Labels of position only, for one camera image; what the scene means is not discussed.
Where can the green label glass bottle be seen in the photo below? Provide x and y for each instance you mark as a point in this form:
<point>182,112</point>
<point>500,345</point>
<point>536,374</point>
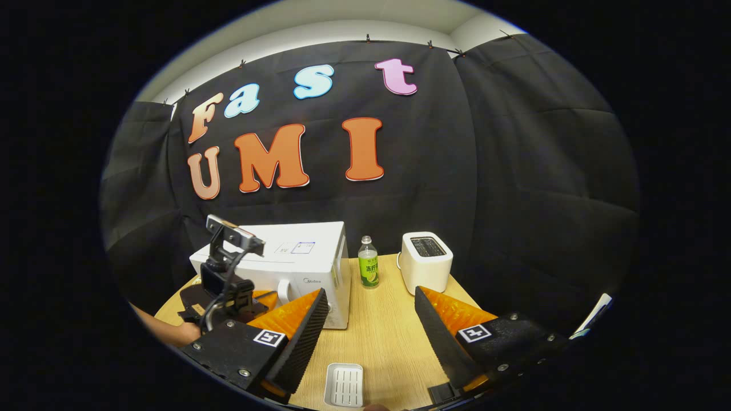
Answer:
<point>368,268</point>

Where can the white microwave oven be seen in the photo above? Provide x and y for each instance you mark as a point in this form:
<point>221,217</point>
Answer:
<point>297,268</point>

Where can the white toaster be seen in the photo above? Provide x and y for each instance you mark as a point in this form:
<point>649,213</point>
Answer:
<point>425,268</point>

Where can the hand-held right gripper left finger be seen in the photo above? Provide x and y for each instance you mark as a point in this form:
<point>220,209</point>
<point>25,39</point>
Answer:
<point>305,342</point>

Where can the black backdrop cloth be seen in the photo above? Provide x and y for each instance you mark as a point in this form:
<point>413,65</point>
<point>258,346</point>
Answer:
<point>514,171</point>

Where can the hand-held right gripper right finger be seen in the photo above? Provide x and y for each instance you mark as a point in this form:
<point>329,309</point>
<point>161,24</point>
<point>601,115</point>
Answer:
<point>437,342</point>

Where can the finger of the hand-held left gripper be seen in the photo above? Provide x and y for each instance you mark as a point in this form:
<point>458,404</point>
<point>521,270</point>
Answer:
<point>191,302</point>
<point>265,299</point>

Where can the white slotted tray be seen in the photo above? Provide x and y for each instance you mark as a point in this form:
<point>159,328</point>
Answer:
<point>344,385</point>

